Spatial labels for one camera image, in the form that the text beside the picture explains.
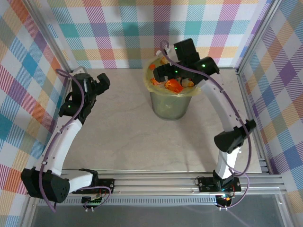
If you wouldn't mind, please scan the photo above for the orange label drink bottle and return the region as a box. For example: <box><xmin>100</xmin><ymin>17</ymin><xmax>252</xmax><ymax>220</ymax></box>
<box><xmin>164</xmin><ymin>79</ymin><xmax>184</xmax><ymax>94</ymax></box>

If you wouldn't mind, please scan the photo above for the yellow plastic bin liner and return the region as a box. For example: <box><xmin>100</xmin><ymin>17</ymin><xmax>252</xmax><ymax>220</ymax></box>
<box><xmin>143</xmin><ymin>56</ymin><xmax>202</xmax><ymax>97</ymax></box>

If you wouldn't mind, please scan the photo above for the translucent green waste bin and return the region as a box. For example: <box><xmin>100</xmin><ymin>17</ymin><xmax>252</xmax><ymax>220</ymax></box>
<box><xmin>143</xmin><ymin>56</ymin><xmax>202</xmax><ymax>121</ymax></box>

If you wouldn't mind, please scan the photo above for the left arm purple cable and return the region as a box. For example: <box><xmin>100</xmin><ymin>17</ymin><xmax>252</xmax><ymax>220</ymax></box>
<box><xmin>39</xmin><ymin>68</ymin><xmax>112</xmax><ymax>212</ymax></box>

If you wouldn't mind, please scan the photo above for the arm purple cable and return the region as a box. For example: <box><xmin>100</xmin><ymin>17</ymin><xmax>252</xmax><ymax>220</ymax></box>
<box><xmin>160</xmin><ymin>40</ymin><xmax>251</xmax><ymax>211</ymax></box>
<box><xmin>39</xmin><ymin>68</ymin><xmax>112</xmax><ymax>212</ymax></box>

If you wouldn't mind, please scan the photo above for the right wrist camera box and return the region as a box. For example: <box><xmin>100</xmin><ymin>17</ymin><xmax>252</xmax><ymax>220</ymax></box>
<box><xmin>156</xmin><ymin>46</ymin><xmax>171</xmax><ymax>59</ymax></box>

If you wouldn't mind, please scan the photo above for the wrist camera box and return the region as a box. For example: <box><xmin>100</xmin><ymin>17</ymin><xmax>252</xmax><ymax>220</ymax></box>
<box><xmin>156</xmin><ymin>46</ymin><xmax>171</xmax><ymax>59</ymax></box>
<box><xmin>71</xmin><ymin>67</ymin><xmax>88</xmax><ymax>77</ymax></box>

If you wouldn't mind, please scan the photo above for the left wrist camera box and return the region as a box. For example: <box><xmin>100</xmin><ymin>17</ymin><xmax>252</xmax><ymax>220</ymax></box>
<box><xmin>71</xmin><ymin>67</ymin><xmax>88</xmax><ymax>77</ymax></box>

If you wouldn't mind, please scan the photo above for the aluminium side rail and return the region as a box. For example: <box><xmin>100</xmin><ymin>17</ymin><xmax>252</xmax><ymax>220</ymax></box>
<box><xmin>41</xmin><ymin>70</ymin><xmax>77</xmax><ymax>177</ymax></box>
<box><xmin>236</xmin><ymin>70</ymin><xmax>270</xmax><ymax>175</ymax></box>

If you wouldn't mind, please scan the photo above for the aluminium frame post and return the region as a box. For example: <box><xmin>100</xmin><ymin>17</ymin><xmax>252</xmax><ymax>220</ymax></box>
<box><xmin>23</xmin><ymin>0</ymin><xmax>75</xmax><ymax>76</ymax></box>
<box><xmin>235</xmin><ymin>0</ymin><xmax>284</xmax><ymax>74</ymax></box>

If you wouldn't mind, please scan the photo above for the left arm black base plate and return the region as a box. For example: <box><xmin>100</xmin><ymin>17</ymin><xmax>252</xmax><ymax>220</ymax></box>
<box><xmin>71</xmin><ymin>177</ymin><xmax>116</xmax><ymax>195</ymax></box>

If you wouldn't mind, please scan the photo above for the aluminium mounting rail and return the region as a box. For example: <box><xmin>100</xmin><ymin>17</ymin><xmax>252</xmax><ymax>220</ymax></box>
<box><xmin>25</xmin><ymin>170</ymin><xmax>287</xmax><ymax>197</ymax></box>

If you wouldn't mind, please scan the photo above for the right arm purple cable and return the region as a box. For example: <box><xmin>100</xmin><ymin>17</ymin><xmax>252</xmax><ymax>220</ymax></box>
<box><xmin>160</xmin><ymin>40</ymin><xmax>251</xmax><ymax>211</ymax></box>

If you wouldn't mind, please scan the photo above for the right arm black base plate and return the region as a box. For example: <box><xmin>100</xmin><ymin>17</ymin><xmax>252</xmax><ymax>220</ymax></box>
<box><xmin>197</xmin><ymin>176</ymin><xmax>242</xmax><ymax>192</ymax></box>

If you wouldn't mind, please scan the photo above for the slotted grey cable duct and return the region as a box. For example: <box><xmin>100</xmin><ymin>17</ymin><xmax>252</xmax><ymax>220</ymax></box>
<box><xmin>35</xmin><ymin>198</ymin><xmax>220</xmax><ymax>207</ymax></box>

